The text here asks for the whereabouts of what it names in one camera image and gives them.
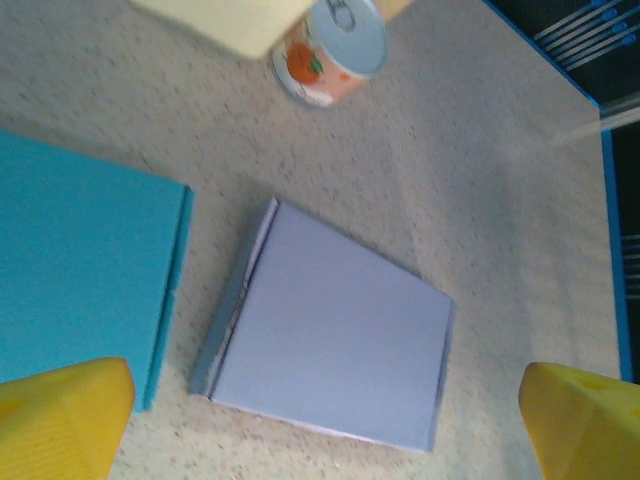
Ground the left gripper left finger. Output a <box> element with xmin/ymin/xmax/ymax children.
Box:
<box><xmin>0</xmin><ymin>356</ymin><xmax>136</xmax><ymax>480</ymax></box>

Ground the tin can orange label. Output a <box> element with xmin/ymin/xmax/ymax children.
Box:
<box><xmin>272</xmin><ymin>0</ymin><xmax>390</xmax><ymax>109</ymax></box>

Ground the cream knife block orange top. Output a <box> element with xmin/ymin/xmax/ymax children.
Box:
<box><xmin>127</xmin><ymin>0</ymin><xmax>314</xmax><ymax>61</ymax></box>

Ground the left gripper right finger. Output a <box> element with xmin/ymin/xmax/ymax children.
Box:
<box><xmin>517</xmin><ymin>362</ymin><xmax>640</xmax><ymax>480</ymax></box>

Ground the purple paper box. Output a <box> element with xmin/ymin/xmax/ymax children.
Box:
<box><xmin>188</xmin><ymin>196</ymin><xmax>457</xmax><ymax>454</ymax></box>

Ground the blue paper box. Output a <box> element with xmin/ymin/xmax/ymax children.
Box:
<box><xmin>0</xmin><ymin>130</ymin><xmax>194</xmax><ymax>414</ymax></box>

